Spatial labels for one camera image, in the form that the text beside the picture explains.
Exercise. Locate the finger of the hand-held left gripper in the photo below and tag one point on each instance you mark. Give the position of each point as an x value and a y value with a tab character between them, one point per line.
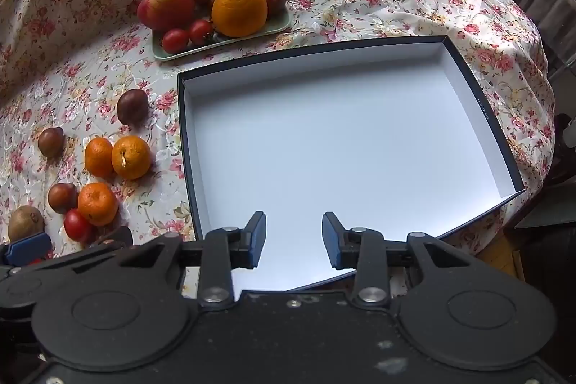
114	237
27	248

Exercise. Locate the knobbed dekopon orange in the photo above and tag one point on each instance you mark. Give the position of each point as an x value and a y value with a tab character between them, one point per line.
238	12

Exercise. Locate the dark red plum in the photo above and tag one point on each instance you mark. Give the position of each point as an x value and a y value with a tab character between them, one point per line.
132	107
50	142
275	0
62	198

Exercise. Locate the red apple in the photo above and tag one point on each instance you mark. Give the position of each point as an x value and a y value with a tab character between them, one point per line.
164	3

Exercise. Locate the small orange mandarin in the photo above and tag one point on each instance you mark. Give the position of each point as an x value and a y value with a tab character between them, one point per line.
98	204
131	157
98	156

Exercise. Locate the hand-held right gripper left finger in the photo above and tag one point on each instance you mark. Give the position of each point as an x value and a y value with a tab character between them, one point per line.
257	241

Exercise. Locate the red tomato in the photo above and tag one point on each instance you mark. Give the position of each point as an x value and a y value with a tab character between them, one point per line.
77	226
175	41
201	32

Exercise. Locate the pale green tray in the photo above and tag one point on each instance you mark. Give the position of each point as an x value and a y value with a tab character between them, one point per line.
280	21

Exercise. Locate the brown kiwi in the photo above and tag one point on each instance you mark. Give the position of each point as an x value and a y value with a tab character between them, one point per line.
25	223

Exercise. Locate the dark box with white inside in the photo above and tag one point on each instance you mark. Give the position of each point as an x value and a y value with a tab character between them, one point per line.
337	141

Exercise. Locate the dark cabinet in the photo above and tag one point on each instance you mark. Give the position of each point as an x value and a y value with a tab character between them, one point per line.
549	19

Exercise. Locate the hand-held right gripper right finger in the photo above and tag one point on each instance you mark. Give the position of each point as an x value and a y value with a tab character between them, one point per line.
330	241

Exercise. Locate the floral tablecloth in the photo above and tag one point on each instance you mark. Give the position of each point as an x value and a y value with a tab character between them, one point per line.
360	5

